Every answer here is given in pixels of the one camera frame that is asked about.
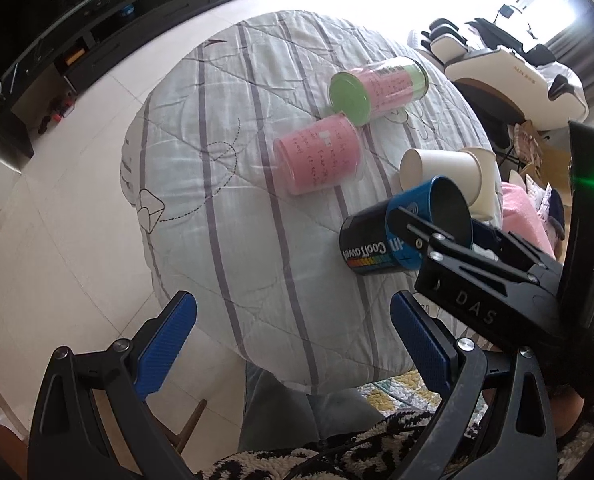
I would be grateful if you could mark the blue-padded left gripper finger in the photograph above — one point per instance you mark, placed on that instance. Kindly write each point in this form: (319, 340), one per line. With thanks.
(68, 439)

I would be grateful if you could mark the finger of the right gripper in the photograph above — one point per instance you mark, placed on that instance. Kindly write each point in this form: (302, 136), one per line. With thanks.
(488, 238)
(413, 239)

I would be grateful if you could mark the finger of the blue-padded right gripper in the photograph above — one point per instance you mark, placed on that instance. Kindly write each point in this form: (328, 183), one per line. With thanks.
(517, 437)

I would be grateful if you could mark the blue CoolTowel can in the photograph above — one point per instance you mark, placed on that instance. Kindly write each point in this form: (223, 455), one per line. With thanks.
(363, 237)

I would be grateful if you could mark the white paper cup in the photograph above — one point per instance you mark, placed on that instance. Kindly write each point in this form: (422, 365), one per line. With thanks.
(485, 204)
(418, 166)

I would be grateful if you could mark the pink clear cup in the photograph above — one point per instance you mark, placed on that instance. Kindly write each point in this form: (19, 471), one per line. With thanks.
(326, 154)

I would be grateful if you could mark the pink folded cloth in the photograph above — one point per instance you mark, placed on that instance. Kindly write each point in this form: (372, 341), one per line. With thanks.
(519, 217)

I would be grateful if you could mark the white massage chair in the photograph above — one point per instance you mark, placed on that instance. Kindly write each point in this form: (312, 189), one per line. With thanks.
(501, 80)

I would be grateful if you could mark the striped quilted table cover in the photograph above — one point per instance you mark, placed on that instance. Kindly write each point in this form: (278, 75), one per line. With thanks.
(241, 181)

